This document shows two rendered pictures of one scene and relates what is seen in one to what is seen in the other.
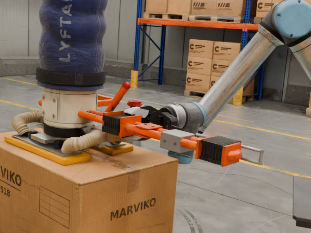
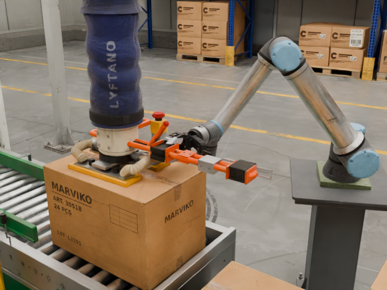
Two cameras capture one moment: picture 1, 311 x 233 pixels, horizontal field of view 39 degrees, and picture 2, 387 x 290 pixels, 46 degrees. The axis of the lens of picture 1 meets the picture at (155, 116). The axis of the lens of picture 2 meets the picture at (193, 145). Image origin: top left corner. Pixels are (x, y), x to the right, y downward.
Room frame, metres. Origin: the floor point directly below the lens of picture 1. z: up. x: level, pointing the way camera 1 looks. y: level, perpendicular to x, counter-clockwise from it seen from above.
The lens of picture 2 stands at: (-0.39, 0.18, 1.73)
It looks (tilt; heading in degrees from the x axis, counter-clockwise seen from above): 20 degrees down; 353
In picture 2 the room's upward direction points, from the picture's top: straight up
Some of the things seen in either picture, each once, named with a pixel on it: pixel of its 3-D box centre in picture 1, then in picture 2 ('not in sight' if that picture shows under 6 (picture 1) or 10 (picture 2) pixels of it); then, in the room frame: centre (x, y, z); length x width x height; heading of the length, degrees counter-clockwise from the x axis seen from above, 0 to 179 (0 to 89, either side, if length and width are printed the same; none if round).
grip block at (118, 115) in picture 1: (121, 123); (164, 151); (1.30, 0.10, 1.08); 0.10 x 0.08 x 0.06; 139
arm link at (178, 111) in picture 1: (171, 116); (197, 136); (1.46, -0.05, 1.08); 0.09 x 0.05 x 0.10; 48
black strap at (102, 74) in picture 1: (71, 75); (117, 112); (1.46, 0.29, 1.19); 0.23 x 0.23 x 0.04
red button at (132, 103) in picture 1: (134, 105); (158, 116); (1.96, 0.10, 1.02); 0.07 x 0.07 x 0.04
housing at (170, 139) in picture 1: (177, 140); (209, 164); (1.16, -0.06, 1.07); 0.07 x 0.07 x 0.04; 49
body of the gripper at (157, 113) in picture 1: (152, 119); (185, 141); (1.40, 0.01, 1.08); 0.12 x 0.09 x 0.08; 138
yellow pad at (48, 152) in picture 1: (45, 143); (103, 168); (1.39, 0.35, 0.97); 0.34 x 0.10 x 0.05; 49
